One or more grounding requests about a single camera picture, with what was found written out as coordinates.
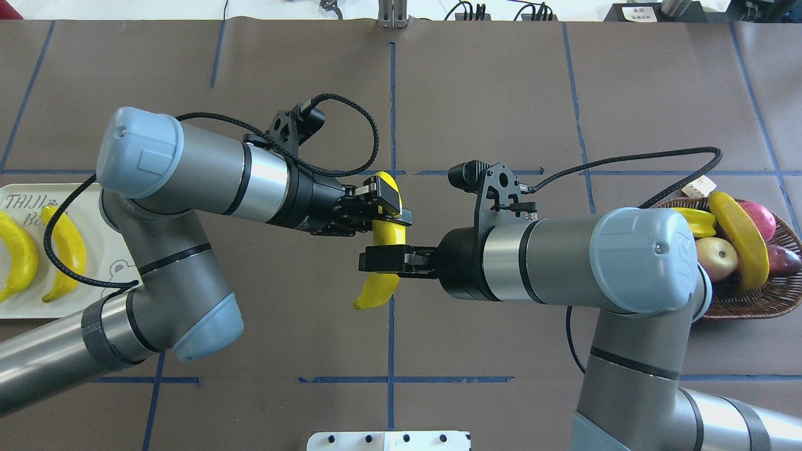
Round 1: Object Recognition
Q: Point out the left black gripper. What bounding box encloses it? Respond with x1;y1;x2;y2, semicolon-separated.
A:
286;169;413;237

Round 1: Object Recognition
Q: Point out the yellow banana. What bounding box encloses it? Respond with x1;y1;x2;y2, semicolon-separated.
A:
42;213;88;303
1;211;39;303
708;191;769;291
352;170;407;311

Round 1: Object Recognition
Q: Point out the steel cup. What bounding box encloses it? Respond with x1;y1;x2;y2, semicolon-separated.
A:
660;0;692;18

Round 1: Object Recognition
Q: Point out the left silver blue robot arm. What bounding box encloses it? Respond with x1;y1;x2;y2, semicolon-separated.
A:
1;100;412;416

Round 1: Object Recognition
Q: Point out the paper basket tag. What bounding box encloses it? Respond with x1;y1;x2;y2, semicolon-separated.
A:
681;175;718;198

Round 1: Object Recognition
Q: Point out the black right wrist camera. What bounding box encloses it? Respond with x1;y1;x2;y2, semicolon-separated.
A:
447;160;538;231

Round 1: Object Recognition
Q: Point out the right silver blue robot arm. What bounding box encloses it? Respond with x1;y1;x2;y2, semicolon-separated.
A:
359;206;800;450

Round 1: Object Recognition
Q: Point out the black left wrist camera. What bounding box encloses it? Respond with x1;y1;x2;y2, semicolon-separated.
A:
266;103;326;156

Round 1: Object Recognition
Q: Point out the white bear tray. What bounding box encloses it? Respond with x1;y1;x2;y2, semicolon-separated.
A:
1;184;138;319

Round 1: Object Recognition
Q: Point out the pale green apple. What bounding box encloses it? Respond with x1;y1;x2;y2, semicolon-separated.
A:
694;237;738;283

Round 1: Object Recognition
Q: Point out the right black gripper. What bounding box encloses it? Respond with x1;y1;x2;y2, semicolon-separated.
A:
358;227;496;301

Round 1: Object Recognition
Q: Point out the red apple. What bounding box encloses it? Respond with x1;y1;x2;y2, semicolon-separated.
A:
738;200;777;243

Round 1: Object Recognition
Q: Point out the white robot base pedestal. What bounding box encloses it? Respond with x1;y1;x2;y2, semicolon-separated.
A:
304;430;472;450

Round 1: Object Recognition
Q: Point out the aluminium frame post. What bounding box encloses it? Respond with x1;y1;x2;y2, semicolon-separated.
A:
377;0;409;29

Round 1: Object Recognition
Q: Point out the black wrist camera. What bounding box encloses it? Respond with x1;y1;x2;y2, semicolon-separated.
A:
266;103;326;156
447;160;538;231

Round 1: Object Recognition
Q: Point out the dark purple mango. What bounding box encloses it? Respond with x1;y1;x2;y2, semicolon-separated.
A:
766;244;801;277

